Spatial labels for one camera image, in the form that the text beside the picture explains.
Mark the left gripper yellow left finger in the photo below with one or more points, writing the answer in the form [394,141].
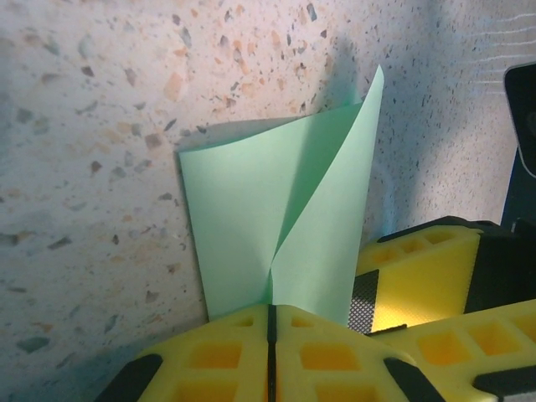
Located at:
[218,356]

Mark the light green paper sheet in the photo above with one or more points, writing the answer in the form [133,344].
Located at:
[234,209]

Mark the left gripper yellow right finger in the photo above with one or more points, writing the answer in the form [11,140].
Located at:
[335,360]

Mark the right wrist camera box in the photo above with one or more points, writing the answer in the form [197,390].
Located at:
[523,109]

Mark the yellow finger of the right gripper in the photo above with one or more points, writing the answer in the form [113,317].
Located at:
[481,343]
[423,276]

